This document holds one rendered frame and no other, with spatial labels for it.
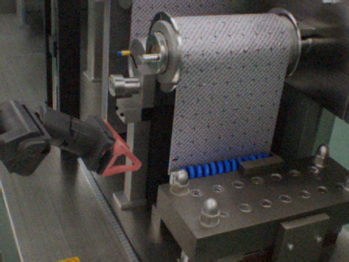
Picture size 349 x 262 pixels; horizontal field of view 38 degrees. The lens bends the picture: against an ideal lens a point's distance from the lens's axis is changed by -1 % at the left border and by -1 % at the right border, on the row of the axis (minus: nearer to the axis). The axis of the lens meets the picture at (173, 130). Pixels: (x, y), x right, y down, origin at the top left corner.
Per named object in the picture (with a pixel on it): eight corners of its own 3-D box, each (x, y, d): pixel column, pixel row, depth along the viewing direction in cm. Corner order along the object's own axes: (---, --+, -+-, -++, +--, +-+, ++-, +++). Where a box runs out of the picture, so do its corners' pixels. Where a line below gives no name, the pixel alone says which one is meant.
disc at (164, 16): (145, 74, 103) (149, 1, 97) (147, 74, 104) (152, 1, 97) (176, 105, 92) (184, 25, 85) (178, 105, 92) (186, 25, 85)
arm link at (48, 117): (40, 118, 79) (38, 95, 83) (19, 146, 82) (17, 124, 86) (78, 132, 83) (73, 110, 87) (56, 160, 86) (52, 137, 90)
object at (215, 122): (167, 174, 101) (176, 86, 92) (267, 156, 110) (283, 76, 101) (169, 175, 100) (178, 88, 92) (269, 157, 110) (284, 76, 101)
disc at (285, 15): (251, 65, 114) (262, -1, 107) (253, 65, 114) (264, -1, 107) (290, 92, 102) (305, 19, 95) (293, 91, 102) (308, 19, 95)
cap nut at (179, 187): (166, 187, 95) (168, 166, 93) (184, 183, 96) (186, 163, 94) (174, 198, 92) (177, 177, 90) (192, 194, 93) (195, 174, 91)
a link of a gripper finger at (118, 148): (134, 188, 92) (90, 173, 86) (121, 168, 97) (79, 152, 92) (154, 157, 90) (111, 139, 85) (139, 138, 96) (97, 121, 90)
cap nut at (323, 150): (308, 160, 108) (312, 141, 106) (322, 157, 110) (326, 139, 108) (319, 168, 105) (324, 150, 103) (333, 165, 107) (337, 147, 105)
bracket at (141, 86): (111, 197, 113) (115, 66, 98) (138, 192, 115) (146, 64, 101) (118, 210, 109) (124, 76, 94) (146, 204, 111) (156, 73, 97)
